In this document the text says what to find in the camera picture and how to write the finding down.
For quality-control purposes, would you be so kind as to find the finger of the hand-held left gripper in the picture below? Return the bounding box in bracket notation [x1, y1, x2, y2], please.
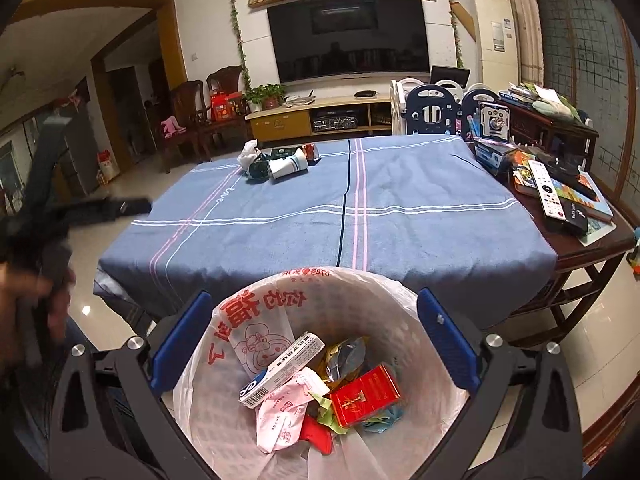
[66, 196, 153, 234]
[29, 115, 72, 217]

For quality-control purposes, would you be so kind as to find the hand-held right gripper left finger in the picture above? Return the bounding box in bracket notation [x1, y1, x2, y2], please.
[47, 290, 214, 480]

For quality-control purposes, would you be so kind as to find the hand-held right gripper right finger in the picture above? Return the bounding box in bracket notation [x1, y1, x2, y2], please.
[414, 301, 584, 480]

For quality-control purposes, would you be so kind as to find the trash bin with white bag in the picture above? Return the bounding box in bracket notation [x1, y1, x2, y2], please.
[172, 266, 472, 480]

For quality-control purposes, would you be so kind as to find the blue face mask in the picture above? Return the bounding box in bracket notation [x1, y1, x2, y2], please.
[362, 404, 406, 434]

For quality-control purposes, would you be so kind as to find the red cigarette box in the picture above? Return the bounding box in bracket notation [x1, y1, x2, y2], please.
[329, 363, 404, 429]

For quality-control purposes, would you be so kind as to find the yellow potato chip bag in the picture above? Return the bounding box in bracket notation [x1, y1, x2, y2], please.
[319, 336, 372, 387]

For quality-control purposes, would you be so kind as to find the white blue medicine box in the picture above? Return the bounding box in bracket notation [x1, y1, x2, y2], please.
[238, 332, 326, 409]

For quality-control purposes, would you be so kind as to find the pink white paper packet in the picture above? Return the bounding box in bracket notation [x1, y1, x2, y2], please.
[255, 367, 331, 454]

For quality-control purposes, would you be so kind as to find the green wrapper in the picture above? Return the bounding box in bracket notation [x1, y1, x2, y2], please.
[309, 392, 352, 431]

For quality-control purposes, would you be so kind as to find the red snack packet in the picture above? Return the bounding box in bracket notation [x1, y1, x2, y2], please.
[299, 411, 336, 457]

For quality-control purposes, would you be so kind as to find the person's left hand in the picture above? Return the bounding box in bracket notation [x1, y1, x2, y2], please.
[0, 261, 77, 362]

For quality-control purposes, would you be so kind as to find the red white bag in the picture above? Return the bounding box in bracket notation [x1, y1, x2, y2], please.
[96, 149, 121, 185]

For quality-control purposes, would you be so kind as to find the pink cloth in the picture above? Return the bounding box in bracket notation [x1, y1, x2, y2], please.
[159, 114, 187, 139]

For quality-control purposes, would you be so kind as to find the dark wooden chair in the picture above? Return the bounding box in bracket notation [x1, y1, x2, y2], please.
[159, 80, 212, 174]
[204, 65, 252, 154]

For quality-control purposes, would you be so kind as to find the white plastic bag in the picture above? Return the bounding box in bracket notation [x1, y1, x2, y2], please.
[238, 139, 264, 169]

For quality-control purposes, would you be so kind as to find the dark green snack packet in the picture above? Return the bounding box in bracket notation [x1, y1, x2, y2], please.
[247, 148, 302, 181]

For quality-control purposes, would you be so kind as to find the red gift box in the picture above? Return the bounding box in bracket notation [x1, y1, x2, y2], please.
[209, 89, 247, 122]

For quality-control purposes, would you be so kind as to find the blue striped tablecloth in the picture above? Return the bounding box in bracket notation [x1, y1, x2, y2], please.
[92, 133, 559, 322]

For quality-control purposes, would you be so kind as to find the dark wooden coffee table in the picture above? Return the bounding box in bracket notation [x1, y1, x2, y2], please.
[495, 157, 637, 348]

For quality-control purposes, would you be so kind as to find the white paper cup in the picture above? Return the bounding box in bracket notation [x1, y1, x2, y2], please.
[268, 152, 310, 181]

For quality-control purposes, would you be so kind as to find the white remote control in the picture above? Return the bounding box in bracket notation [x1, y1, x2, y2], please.
[528, 159, 569, 220]

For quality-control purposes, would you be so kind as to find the wooden television cabinet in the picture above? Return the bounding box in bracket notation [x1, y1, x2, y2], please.
[244, 94, 394, 144]

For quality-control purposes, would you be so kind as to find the green potted plant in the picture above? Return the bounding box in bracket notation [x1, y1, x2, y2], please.
[244, 83, 287, 113]

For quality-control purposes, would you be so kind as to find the colourful picture book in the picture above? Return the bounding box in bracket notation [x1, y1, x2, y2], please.
[510, 150, 617, 247]

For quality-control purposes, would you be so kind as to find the black remote control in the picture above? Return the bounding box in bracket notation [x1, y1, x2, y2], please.
[537, 157, 599, 201]

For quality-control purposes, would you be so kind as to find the green ivy garland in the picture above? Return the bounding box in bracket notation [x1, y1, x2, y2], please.
[226, 0, 252, 92]
[439, 0, 464, 69]

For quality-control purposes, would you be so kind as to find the white blue device box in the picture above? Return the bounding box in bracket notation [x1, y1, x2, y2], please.
[477, 101, 511, 144]

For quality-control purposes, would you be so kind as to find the navy playpen panel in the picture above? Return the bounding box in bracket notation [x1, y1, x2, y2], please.
[405, 84, 464, 136]
[459, 90, 501, 141]

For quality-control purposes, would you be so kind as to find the black audio amplifier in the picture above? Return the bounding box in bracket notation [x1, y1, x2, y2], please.
[310, 109, 361, 131]

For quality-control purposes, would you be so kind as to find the dark wooden side cabinet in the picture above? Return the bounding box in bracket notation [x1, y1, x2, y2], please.
[499, 99, 599, 173]

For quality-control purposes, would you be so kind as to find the white playpen panel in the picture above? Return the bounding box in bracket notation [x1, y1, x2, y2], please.
[389, 78, 432, 136]

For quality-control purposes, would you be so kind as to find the pile of books and cloth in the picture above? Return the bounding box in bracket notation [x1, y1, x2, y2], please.
[499, 81, 584, 122]

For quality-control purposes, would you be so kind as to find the black laptop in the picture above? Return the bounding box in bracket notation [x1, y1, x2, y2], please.
[429, 65, 471, 94]

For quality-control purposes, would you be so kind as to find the large black television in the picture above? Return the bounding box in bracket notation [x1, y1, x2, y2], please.
[266, 0, 432, 86]

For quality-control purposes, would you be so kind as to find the white standing air conditioner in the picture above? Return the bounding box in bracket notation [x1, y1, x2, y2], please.
[472, 0, 521, 96]

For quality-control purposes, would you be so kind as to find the beige curtain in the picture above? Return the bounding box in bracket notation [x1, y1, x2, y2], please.
[494, 0, 547, 94]

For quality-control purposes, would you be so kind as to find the frosted grid glass door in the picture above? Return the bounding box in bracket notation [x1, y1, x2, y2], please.
[529, 0, 640, 193]

